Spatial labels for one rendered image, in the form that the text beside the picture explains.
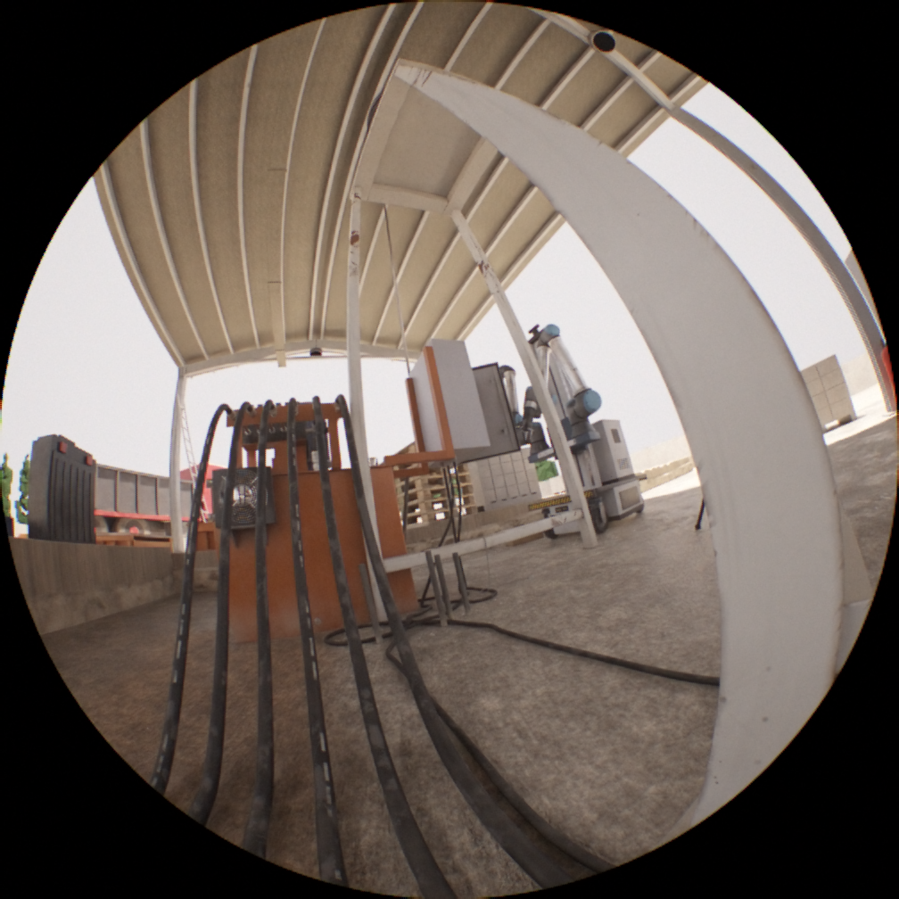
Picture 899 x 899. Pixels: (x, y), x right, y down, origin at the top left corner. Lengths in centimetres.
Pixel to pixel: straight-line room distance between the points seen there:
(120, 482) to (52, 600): 739
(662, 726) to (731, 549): 36
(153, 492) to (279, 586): 842
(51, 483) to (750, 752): 236
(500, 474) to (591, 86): 619
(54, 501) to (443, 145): 311
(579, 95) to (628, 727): 558
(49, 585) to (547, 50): 627
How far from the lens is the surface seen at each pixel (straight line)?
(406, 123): 222
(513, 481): 491
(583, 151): 27
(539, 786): 44
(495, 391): 195
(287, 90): 400
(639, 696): 56
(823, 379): 511
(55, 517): 221
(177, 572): 304
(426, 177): 239
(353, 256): 167
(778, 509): 16
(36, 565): 180
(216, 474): 115
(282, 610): 122
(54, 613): 187
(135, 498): 918
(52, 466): 223
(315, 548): 119
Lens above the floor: 35
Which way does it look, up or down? 13 degrees up
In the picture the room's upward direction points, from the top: 11 degrees counter-clockwise
